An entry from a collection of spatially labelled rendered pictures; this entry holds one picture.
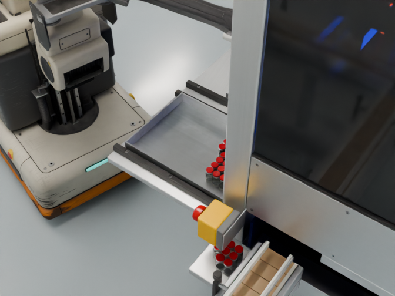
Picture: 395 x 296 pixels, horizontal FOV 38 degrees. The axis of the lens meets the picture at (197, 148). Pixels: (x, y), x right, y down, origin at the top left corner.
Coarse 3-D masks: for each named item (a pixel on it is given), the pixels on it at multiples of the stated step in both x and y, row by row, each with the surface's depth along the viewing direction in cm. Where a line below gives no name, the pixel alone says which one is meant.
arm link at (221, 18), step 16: (112, 0) 149; (128, 0) 148; (144, 0) 150; (160, 0) 148; (176, 0) 149; (192, 0) 149; (192, 16) 152; (208, 16) 150; (224, 16) 151; (224, 32) 155
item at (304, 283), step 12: (264, 240) 142; (276, 252) 140; (288, 252) 140; (300, 264) 138; (312, 264) 138; (312, 276) 135; (324, 276) 135; (336, 276) 135; (300, 288) 138; (312, 288) 134; (324, 288) 133; (336, 288) 133; (348, 288) 133
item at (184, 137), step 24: (168, 120) 171; (192, 120) 171; (216, 120) 171; (144, 144) 164; (168, 144) 164; (192, 144) 164; (216, 144) 164; (168, 168) 154; (192, 168) 158; (216, 192) 152
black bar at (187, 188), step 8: (120, 152) 160; (128, 152) 159; (136, 160) 158; (144, 160) 157; (144, 168) 158; (152, 168) 156; (160, 168) 156; (160, 176) 155; (168, 176) 154; (176, 184) 152; (184, 184) 152; (192, 192) 150; (200, 192) 150; (200, 200) 150; (208, 200) 148
